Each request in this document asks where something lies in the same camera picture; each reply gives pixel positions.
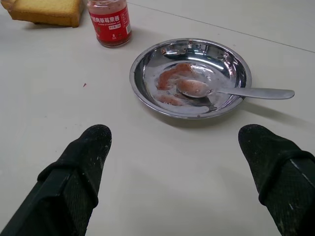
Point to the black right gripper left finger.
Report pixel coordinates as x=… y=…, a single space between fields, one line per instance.
x=71 y=177

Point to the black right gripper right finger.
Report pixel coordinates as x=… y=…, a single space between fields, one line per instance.
x=278 y=172

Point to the reddish sauce residue with foam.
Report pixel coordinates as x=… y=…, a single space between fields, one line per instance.
x=172 y=81

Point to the strawberry jam jar red label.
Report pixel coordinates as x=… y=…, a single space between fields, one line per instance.
x=110 y=23

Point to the slice of toast bread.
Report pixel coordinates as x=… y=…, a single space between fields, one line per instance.
x=44 y=11

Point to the stainless steel spoon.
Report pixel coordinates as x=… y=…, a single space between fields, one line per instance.
x=221 y=89

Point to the round stainless steel plate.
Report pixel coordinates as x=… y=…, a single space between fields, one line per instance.
x=190 y=78

